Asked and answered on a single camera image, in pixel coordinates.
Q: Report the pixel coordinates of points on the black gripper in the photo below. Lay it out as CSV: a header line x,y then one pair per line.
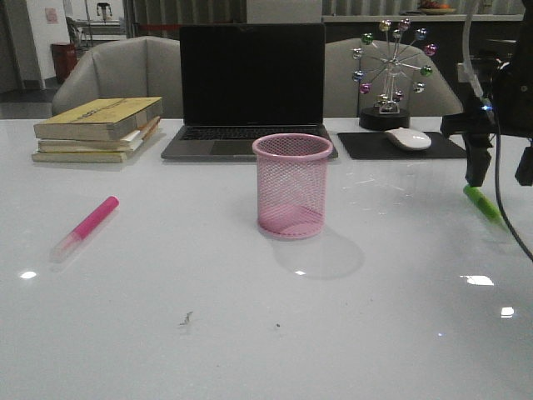
x,y
506,107

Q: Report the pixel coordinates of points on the green highlighter pen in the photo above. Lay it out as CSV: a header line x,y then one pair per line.
x,y
484,205

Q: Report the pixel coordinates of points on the pink highlighter pen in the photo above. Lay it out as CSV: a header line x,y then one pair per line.
x,y
73,240

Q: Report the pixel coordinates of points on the pink mesh pen holder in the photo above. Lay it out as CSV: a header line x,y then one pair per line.
x,y
291,183

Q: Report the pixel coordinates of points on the white computer mouse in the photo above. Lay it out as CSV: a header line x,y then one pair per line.
x,y
408,139

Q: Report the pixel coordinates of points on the black mouse pad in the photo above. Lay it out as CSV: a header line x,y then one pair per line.
x,y
376,146

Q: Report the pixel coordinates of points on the right grey armchair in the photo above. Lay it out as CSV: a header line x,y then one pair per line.
x,y
342,99

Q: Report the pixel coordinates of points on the grey armchair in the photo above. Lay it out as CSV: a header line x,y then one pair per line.
x,y
342,99
136,67

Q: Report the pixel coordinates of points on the ferris wheel desk ornament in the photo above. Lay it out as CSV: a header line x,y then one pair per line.
x,y
385,66

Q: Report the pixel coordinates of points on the fruit bowl on counter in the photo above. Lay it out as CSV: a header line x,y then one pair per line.
x,y
429,7

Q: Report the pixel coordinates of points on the grey open laptop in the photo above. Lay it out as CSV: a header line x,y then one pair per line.
x,y
244,81

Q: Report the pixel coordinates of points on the middle cream book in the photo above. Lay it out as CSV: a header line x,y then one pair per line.
x,y
128,143

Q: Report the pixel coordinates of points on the left grey armchair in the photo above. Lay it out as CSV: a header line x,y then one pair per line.
x,y
136,67

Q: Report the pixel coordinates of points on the top yellow book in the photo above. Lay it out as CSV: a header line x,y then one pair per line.
x,y
101,119

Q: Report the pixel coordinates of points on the yellow book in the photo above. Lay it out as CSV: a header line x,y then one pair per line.
x,y
101,119
81,157

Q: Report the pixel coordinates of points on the bottom yellow book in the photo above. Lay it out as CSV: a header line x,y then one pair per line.
x,y
81,157

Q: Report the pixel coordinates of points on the red bin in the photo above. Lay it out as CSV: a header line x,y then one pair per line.
x,y
64,59

